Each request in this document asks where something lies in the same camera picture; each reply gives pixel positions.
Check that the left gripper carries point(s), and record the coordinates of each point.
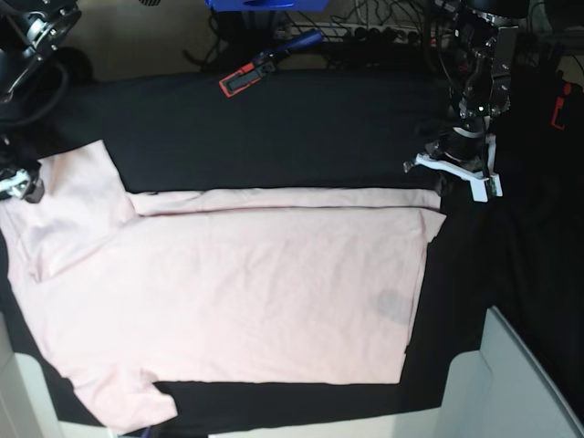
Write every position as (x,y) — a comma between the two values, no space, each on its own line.
(468,145)

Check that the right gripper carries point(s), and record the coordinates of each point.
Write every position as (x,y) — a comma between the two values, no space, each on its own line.
(19,174)

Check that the pink T-shirt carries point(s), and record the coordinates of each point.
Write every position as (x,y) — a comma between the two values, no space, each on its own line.
(122,291)

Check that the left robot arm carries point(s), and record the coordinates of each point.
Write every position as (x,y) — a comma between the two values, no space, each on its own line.
(475,44)

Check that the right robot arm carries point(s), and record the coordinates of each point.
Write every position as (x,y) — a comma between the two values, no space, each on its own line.
(31,33)

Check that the black table cloth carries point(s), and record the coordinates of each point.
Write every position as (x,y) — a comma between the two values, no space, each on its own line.
(522,253)

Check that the white power strip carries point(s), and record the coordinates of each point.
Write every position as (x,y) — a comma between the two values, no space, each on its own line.
(341,33)

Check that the blue plastic box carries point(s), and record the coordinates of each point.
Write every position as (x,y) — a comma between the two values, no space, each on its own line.
(267,5)

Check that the blue handled clamp, red jaw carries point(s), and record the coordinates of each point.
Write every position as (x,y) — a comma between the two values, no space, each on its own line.
(266,62)

